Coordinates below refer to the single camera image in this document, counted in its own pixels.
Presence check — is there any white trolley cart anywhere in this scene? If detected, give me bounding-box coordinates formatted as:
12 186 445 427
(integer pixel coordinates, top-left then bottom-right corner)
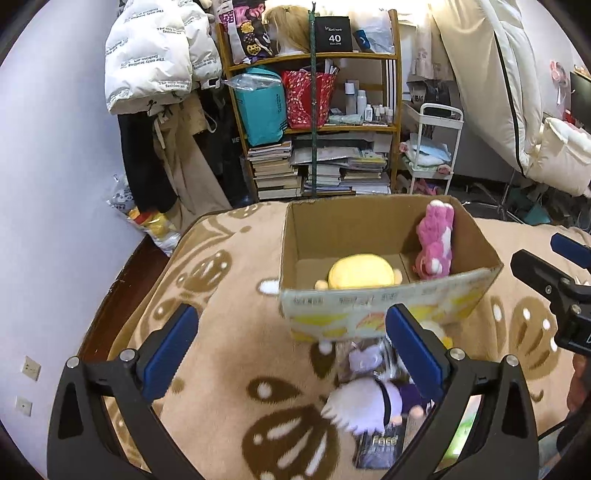
401 102 464 195

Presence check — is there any black box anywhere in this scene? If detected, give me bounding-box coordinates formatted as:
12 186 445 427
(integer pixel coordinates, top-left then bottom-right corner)
314 15 354 52

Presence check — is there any teal bag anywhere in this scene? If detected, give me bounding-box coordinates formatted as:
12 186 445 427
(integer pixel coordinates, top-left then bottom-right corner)
233 68 288 147

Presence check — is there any wooden shelf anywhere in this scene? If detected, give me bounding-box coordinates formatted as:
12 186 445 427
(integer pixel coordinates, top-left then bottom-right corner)
216 9 402 204

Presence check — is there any black coat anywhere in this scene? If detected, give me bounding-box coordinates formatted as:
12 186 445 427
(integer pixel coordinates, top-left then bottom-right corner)
117 108 178 215

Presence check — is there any black packet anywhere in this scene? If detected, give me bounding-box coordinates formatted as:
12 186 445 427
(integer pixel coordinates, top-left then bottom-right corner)
353 422 407 472

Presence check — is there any stack of books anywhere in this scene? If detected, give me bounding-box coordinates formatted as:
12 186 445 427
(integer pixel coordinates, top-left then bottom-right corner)
245 141 393 200

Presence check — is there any translucent plastic bag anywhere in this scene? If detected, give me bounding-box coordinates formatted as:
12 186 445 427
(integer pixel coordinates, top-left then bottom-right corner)
353 7 395 54

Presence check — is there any beige coat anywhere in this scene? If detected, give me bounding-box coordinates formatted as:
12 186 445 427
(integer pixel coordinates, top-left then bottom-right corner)
152 99 234 217

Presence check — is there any cream pillow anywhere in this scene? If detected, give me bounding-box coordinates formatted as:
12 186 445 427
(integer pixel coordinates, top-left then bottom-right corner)
526 116 591 198

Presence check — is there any green pole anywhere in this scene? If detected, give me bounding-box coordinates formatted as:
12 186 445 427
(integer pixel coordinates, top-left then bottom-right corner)
308 2 321 199

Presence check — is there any purple plush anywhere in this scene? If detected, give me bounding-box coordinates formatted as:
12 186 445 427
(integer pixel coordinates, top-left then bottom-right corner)
339 339 407 386

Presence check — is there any beige patterned blanket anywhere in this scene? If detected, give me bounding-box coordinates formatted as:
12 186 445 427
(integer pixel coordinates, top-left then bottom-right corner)
76 203 591 480

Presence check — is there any white-haired plush doll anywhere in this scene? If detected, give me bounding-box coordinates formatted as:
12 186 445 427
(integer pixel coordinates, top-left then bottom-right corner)
321 376 435 437

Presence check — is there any red patterned bag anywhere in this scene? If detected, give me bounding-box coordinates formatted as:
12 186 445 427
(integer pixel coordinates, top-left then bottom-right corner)
281 70 338 130

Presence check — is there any blonde wig on head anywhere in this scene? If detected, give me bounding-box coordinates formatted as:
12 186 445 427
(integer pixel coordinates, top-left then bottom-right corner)
262 6 315 57

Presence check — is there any cardboard box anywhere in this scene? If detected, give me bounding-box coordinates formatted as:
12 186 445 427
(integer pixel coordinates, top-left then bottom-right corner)
278 194 504 344

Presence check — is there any yellow plush toy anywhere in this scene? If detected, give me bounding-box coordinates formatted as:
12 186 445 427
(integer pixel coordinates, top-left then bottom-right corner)
314 253 403 291

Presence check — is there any black bag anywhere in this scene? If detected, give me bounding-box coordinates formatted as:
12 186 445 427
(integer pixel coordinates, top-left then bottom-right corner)
406 80 451 108

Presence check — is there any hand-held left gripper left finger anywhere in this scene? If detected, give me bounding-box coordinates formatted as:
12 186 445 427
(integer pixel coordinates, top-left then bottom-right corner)
47 304 200 480

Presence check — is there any group of white bottles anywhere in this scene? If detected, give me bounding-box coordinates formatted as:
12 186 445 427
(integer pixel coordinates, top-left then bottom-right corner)
344 79 395 124

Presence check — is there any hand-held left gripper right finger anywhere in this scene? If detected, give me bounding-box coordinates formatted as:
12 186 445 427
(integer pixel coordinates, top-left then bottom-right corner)
385 303 540 480

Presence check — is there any printed tote bag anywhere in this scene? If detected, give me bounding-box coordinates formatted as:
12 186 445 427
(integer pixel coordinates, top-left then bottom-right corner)
222 0 269 65

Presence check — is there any person's right hand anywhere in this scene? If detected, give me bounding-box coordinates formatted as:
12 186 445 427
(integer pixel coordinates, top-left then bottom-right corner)
567 355 591 414

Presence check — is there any white puffer jacket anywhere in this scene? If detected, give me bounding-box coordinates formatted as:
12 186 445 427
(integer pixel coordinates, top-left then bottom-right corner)
104 0 223 115

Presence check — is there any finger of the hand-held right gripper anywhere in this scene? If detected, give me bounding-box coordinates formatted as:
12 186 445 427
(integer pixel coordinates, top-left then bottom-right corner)
510 249 578 306
550 233 591 271

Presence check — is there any white plastic bag with toys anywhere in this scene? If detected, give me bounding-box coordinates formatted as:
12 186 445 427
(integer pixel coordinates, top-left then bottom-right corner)
107 175 183 257

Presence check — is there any pink plush bear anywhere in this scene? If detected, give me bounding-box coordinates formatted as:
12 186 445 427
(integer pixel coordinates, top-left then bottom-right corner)
413 199 455 280

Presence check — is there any white mattress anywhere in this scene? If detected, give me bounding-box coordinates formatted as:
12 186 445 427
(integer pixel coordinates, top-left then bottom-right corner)
429 0 591 176

